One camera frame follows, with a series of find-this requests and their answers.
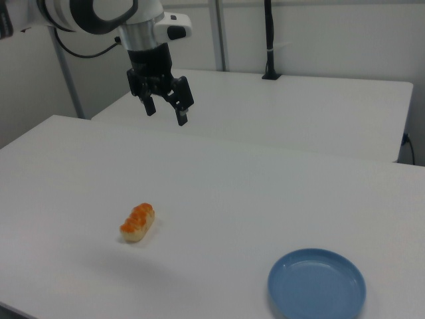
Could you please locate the bread with orange topping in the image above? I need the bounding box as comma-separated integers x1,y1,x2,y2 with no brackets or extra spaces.
119,202,157,244

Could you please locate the grey aluminium frame post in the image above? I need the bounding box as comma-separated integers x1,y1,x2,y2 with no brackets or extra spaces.
208,0,230,72

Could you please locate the black camera pole with clamp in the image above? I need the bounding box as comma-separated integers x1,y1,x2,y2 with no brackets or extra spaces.
261,0,283,81

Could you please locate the blue round plate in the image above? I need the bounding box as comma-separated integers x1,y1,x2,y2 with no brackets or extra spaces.
267,247,367,319

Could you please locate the white side table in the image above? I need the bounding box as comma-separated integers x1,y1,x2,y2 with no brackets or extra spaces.
90,68,414,163

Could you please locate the black cable with blue plug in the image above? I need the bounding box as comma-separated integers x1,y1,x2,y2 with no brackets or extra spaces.
400,132,416,165

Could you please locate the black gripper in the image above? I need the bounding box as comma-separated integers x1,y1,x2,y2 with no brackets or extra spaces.
126,45,195,127

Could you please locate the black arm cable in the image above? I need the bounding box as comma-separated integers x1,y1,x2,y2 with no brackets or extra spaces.
54,28,122,60

